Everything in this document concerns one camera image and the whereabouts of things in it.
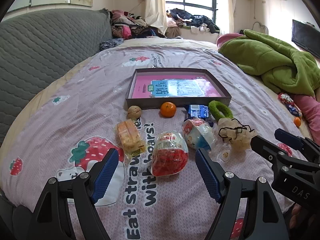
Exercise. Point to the grey quilted headboard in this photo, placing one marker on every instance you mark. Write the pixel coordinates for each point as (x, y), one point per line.
(37, 55)

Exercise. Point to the pink book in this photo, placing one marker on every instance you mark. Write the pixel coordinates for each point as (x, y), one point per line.
(142, 85)

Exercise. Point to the pink pillow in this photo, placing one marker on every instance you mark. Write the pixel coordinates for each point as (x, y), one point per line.
(223, 41)

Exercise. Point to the blue snack packet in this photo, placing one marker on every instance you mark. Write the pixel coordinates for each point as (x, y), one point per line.
(198, 111)

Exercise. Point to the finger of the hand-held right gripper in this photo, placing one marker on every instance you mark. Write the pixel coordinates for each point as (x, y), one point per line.
(262, 146)
(287, 136)

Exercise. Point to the yellow biscuit packet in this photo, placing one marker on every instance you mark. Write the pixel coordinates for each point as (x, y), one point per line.
(128, 135)

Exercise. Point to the cream curtain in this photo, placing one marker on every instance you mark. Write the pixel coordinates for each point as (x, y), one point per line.
(231, 5)
(156, 5)

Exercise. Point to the pink strawberry printed blanket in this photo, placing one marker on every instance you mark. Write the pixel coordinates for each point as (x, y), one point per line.
(75, 105)

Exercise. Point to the pink quilt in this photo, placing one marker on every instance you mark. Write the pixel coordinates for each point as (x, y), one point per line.
(310, 112)

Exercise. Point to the pile of mixed clothes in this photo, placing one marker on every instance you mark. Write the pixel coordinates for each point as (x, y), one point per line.
(130, 23)

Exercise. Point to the shallow grey pink tray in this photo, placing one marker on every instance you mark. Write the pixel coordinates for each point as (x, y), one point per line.
(150, 103)

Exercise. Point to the white curved frame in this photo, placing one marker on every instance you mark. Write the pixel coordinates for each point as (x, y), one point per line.
(257, 22)

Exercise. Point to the person's right hand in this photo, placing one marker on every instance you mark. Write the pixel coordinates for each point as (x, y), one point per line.
(300, 216)

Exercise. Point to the red silver candy packet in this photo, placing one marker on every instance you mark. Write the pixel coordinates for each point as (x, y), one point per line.
(286, 98)

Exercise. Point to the red egg toy packet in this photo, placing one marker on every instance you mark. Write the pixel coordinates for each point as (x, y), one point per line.
(170, 160)

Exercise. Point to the walnut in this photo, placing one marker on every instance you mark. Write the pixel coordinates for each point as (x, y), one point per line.
(134, 112)

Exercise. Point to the dark blue patterned cloth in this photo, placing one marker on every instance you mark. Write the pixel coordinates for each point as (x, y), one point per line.
(111, 43)

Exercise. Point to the blue candy packet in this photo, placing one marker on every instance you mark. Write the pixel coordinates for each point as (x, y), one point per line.
(294, 110)

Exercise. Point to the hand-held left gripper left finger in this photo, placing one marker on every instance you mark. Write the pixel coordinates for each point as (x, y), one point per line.
(105, 177)

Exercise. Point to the beige bed sheet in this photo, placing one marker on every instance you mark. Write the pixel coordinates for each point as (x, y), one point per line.
(155, 42)

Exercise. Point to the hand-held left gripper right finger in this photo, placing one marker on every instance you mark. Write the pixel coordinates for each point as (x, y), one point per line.
(207, 175)

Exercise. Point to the green fleece blanket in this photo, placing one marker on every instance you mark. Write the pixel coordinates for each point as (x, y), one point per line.
(270, 57)

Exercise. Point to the black television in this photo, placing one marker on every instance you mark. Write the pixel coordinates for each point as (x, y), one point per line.
(306, 36)

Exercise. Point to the pile of dark clothes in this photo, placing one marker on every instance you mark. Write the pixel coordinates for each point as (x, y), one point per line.
(195, 20)

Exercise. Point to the small tangerine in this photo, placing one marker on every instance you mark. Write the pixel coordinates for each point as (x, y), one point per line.
(297, 121)

